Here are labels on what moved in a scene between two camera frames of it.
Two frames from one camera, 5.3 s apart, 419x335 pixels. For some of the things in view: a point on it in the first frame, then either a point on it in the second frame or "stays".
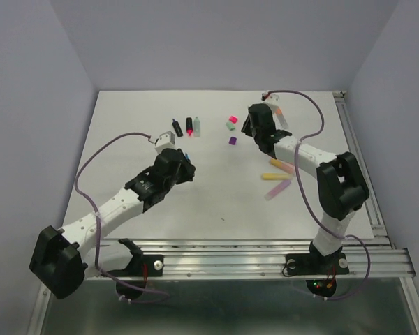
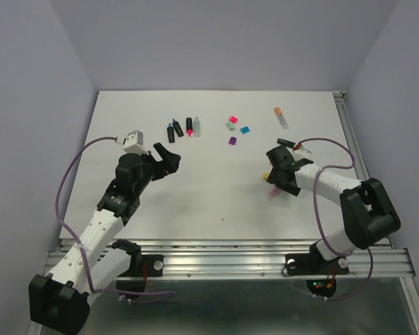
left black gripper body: (184, 175) -> (152, 170)
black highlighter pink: (189, 125) stays
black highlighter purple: (177, 128) stays
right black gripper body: (249, 130) -> (274, 176)
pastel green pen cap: (230, 125) stays
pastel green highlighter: (196, 127) stays
